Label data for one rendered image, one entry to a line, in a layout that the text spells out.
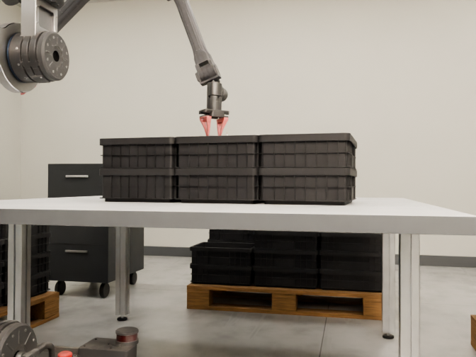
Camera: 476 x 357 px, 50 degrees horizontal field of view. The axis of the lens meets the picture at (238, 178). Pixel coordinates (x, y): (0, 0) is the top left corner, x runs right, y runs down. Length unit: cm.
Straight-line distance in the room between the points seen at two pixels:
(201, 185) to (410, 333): 84
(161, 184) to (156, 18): 414
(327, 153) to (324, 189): 12
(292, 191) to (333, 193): 13
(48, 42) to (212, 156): 62
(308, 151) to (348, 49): 371
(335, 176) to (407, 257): 35
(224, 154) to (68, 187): 203
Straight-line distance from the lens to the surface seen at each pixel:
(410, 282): 177
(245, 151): 171
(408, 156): 519
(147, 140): 183
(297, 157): 167
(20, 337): 143
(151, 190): 183
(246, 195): 170
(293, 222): 116
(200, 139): 175
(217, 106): 193
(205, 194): 175
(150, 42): 577
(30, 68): 157
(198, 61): 198
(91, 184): 353
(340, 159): 165
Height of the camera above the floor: 76
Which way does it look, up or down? 1 degrees up
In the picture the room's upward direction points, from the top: straight up
